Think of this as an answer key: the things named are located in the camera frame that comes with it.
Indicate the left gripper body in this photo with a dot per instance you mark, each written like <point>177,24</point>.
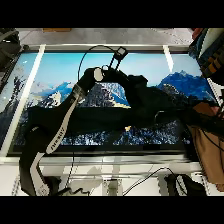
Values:
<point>116,76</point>

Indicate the black pants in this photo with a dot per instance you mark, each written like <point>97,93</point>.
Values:
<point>110,116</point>

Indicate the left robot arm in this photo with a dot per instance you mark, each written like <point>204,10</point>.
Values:
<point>62,124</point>

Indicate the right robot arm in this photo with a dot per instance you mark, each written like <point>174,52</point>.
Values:
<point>181,186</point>

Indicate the heap of clothes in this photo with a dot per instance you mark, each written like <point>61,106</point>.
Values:
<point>211,60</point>

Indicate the brown garment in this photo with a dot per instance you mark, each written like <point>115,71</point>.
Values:
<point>210,161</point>

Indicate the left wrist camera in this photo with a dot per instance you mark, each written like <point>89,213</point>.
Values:
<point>120,52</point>

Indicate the silver frame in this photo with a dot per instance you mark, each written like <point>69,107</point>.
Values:
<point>110,186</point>

